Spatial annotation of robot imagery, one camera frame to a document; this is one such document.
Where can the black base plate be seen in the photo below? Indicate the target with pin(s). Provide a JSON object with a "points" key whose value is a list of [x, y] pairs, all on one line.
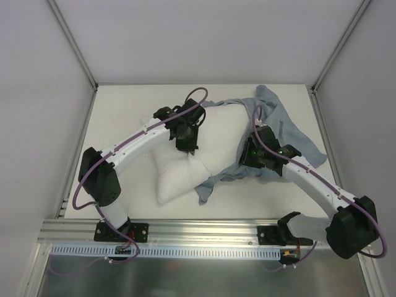
{"points": [[275, 235], [138, 232]]}

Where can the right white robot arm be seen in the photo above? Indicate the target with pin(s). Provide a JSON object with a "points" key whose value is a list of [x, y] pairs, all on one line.
{"points": [[350, 223]]}

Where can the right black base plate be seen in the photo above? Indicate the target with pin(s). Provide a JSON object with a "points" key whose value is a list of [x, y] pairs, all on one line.
{"points": [[275, 235]]}

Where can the white slotted cable duct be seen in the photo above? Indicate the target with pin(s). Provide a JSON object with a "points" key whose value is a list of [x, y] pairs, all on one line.
{"points": [[96, 250]]}

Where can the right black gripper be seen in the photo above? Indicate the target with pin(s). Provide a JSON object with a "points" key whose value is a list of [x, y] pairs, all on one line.
{"points": [[247, 153]]}

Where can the grey-blue pillowcase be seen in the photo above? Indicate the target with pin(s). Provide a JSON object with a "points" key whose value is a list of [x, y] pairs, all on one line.
{"points": [[275, 115]]}

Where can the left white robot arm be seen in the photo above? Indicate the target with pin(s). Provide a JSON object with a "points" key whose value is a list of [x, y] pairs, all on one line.
{"points": [[100, 169]]}

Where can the left aluminium frame post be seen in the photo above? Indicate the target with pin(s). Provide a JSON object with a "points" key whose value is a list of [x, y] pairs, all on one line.
{"points": [[66, 31]]}

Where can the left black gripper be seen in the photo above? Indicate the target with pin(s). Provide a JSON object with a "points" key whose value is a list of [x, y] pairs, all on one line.
{"points": [[187, 143]]}

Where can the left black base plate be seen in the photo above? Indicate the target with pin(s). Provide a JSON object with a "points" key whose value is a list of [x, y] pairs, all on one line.
{"points": [[138, 232]]}

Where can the white pillow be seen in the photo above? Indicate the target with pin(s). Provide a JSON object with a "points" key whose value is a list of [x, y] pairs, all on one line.
{"points": [[220, 141]]}

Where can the aluminium mounting rail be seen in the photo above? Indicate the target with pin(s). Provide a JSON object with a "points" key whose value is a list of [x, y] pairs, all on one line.
{"points": [[205, 233]]}

